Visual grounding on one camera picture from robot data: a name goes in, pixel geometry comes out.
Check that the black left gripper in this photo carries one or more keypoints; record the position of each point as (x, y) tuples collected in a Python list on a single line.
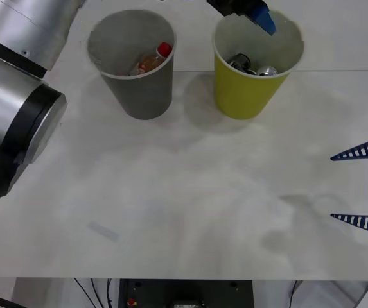
[(232, 5)]

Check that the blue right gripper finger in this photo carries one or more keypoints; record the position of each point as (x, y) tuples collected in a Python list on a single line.
[(363, 220), (363, 150)]

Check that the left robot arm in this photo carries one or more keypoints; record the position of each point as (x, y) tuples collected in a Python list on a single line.
[(7, 106)]

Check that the silver drink can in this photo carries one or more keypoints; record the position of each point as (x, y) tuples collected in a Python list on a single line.
[(266, 70)]

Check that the yellow-green plastic bin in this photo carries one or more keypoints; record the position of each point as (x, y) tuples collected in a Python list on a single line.
[(244, 93)]

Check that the plastic bottle with red cap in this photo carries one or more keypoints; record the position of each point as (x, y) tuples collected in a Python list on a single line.
[(151, 61)]

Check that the grey plastic bin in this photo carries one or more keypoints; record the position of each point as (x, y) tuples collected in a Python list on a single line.
[(145, 93)]

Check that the black robot torso base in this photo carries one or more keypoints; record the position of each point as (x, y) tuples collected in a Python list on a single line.
[(183, 293)]

